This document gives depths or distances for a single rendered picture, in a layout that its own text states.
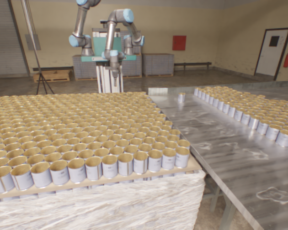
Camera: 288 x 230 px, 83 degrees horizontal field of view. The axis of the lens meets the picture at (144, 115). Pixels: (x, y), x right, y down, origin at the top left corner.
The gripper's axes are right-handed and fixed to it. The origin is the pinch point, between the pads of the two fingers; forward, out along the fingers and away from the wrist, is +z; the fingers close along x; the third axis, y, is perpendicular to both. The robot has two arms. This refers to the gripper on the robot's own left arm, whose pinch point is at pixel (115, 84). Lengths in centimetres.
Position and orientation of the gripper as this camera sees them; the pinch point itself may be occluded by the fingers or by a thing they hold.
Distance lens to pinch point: 169.4
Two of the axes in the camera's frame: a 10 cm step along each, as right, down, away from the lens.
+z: -0.3, 9.2, 4.0
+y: 9.7, -0.6, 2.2
